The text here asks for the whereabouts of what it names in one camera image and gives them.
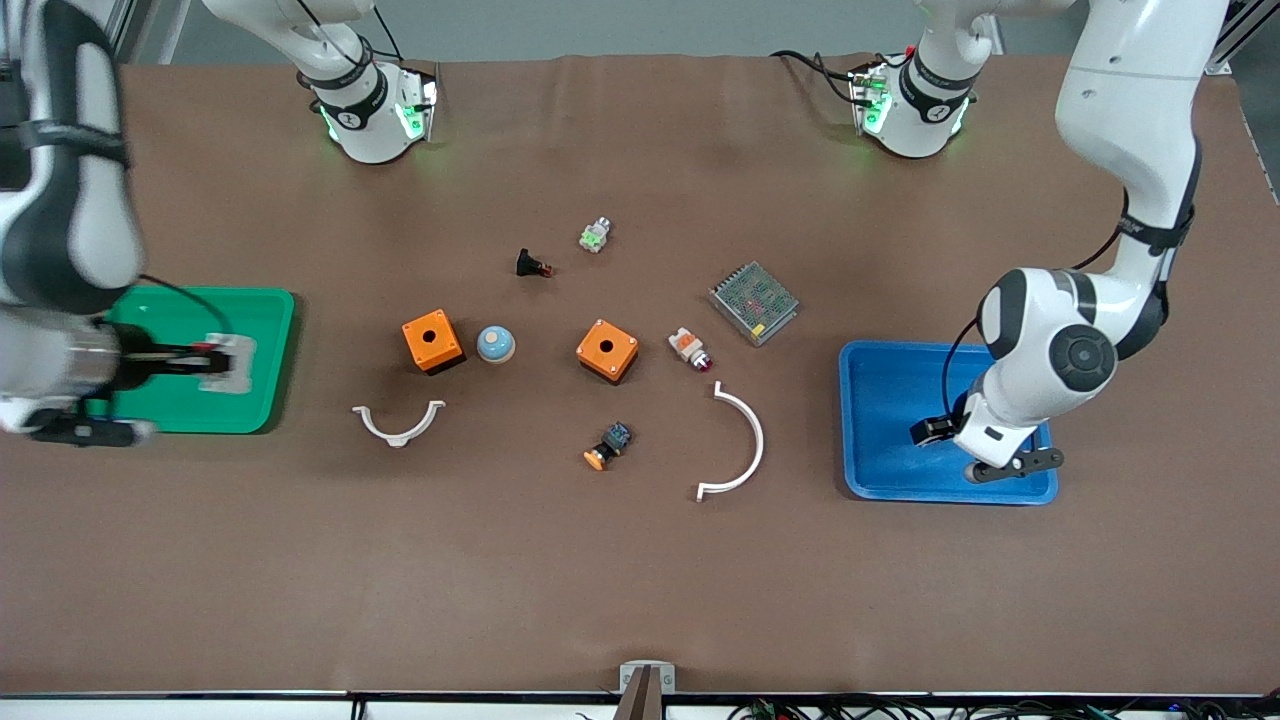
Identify large white curved bracket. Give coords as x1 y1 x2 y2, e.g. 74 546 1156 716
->
695 380 767 503

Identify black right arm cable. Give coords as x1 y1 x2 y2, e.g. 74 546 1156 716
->
296 0 405 113

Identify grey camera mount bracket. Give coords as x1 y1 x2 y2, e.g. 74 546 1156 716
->
612 661 678 720

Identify orange pushbutton with blue block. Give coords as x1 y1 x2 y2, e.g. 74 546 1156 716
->
582 420 635 472

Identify black base cable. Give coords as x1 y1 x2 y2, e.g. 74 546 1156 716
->
769 47 917 107

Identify green-lit base module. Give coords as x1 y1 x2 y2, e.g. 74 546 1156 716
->
849 64 893 137
396 66 442 143

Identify orange button box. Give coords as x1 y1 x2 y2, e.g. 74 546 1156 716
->
402 309 467 377
575 319 641 386

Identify small white curved bracket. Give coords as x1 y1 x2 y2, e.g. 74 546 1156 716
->
351 399 448 449

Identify green plastic tray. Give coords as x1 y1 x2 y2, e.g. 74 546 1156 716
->
84 287 297 435

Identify white orange red pilot light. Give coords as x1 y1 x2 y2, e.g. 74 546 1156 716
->
667 325 716 374

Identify aluminium frame profile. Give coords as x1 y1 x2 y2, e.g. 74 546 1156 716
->
1204 0 1280 77
104 0 138 65

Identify metal mesh power supply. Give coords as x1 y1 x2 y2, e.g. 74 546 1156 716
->
707 261 801 348

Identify white red circuit breaker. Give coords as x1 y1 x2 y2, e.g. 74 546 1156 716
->
198 332 258 395

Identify blue plastic tray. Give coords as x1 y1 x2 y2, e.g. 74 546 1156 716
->
838 341 1060 506

